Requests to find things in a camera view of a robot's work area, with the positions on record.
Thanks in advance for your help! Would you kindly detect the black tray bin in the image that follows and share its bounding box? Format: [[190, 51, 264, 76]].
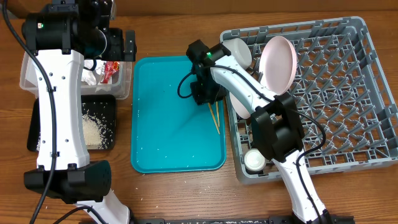
[[27, 95, 116, 152]]

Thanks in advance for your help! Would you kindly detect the grey bowl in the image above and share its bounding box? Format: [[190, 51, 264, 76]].
[[222, 38, 252, 69]]

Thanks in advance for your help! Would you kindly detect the teal plastic tray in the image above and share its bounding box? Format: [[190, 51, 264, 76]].
[[131, 56, 226, 174]]

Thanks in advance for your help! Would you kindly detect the grey dishwasher rack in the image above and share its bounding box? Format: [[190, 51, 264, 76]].
[[220, 17, 397, 174]]

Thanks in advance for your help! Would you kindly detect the rice pile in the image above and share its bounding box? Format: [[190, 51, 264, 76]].
[[37, 105, 114, 150]]

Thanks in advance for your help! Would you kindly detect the white cup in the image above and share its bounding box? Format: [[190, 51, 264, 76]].
[[244, 149, 266, 172]]

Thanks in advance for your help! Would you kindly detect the crumpled white tissue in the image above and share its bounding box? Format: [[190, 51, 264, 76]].
[[81, 59, 105, 85]]

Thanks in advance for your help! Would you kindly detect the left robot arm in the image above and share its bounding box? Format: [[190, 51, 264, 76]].
[[21, 1, 136, 223]]

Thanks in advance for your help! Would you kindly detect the wooden chopstick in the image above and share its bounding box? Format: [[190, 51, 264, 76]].
[[207, 103, 220, 135], [215, 101, 220, 128]]

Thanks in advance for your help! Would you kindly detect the large pink plate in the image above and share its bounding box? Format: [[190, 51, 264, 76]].
[[259, 36, 297, 95]]

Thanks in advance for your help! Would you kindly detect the red snack wrapper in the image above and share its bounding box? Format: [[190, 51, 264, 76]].
[[100, 61, 120, 84]]

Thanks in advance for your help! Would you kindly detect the clear plastic bin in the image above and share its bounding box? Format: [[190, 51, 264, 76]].
[[19, 53, 132, 100]]

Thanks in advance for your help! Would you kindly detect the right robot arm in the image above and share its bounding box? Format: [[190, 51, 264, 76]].
[[186, 39, 333, 223]]

